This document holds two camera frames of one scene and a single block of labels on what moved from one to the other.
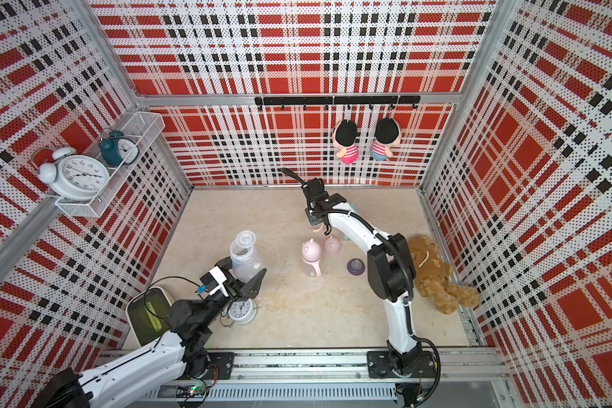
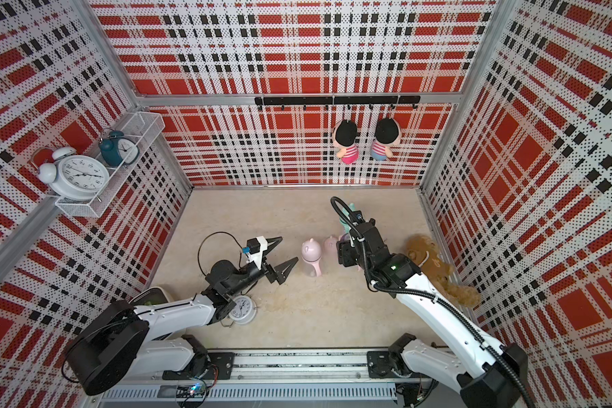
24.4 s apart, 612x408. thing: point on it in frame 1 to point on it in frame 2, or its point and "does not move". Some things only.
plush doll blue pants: [388, 133] does not move
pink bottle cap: [331, 246] does not move
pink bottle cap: [311, 251] does not move
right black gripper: [311, 217] to [346, 248]
